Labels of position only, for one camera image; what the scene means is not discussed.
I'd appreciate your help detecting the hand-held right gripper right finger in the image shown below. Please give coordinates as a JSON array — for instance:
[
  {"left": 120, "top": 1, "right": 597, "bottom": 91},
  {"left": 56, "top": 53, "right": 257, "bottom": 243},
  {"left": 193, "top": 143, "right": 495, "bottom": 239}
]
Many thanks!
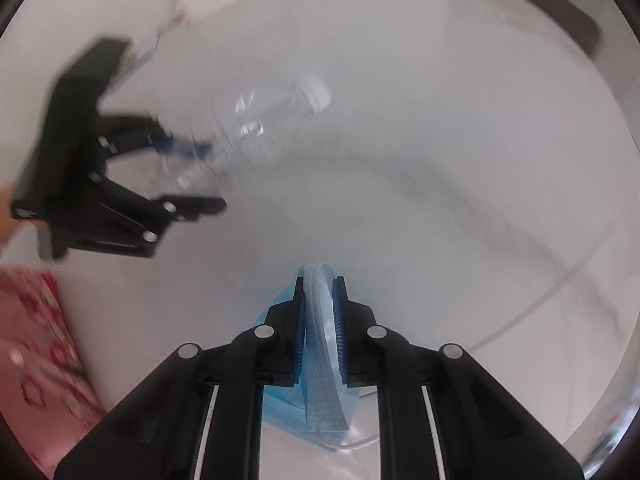
[{"left": 332, "top": 276, "right": 583, "bottom": 480}]

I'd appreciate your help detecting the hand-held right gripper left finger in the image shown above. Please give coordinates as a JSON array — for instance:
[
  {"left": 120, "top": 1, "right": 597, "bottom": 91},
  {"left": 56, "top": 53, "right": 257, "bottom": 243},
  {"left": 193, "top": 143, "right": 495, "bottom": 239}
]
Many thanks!
[{"left": 54, "top": 276, "right": 306, "bottom": 480}]

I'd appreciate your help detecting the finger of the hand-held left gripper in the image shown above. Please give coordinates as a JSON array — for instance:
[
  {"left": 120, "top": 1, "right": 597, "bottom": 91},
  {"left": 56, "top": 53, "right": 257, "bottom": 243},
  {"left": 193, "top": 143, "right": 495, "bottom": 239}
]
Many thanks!
[
  {"left": 89, "top": 172, "right": 227, "bottom": 244},
  {"left": 97, "top": 115, "right": 213, "bottom": 161}
]

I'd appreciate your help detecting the blue face mask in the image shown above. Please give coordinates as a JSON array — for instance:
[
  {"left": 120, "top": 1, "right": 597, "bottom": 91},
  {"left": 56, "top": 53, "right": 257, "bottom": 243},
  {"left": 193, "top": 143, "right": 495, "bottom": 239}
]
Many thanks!
[{"left": 255, "top": 260, "right": 379, "bottom": 453}]

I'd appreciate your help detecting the clear plastic bottle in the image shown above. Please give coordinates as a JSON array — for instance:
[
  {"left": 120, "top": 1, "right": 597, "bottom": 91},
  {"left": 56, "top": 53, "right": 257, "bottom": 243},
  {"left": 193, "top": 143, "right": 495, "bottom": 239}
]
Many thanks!
[{"left": 165, "top": 75, "right": 333, "bottom": 196}]

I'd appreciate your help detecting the pink patterned cloth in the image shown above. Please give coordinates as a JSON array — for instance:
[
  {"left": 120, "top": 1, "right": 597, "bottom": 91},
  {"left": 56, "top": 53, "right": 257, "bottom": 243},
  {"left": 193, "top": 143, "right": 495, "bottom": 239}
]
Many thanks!
[{"left": 0, "top": 267, "right": 108, "bottom": 480}]

